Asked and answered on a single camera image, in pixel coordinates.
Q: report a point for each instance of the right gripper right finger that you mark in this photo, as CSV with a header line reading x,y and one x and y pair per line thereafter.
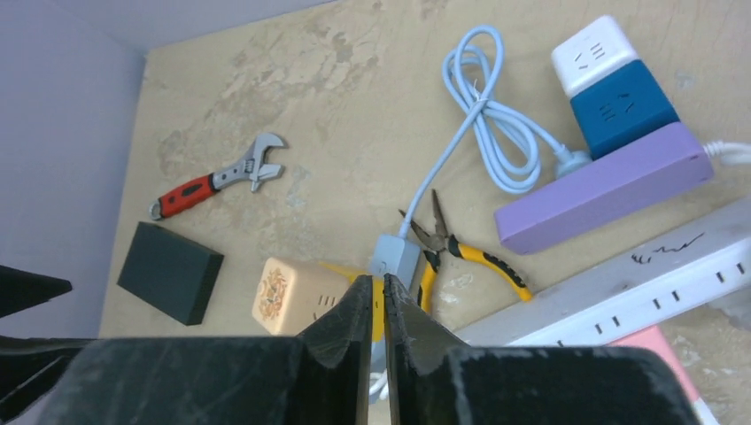
x,y
436,378

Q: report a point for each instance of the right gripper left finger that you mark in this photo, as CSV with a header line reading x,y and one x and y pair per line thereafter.
x,y
319,376

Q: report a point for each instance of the adjustable wrench red handle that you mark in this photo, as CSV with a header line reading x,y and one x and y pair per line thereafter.
x,y
252,167

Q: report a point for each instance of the white power strip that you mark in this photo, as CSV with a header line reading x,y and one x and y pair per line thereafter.
x,y
687,267

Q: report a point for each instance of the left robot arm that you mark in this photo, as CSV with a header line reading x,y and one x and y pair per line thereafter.
x,y
31,364

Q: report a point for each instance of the yellow cube socket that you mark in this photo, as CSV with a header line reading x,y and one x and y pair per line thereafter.
x,y
378,310

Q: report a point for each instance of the pink cube socket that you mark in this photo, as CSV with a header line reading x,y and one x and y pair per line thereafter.
x,y
654,340

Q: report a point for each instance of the dark blue cube socket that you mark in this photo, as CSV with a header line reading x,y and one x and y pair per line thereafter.
x,y
621,108

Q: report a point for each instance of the white cube socket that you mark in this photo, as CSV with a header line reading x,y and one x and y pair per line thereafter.
x,y
592,54

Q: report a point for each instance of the light blue power strip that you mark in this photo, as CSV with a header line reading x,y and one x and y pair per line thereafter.
x,y
397,256

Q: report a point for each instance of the black box far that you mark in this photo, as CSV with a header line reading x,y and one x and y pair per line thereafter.
x,y
170,272

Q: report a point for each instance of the purple power strip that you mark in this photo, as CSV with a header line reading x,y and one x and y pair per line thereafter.
x,y
663,164

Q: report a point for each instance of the yellow handled pliers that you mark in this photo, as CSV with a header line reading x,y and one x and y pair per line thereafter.
x,y
441,240

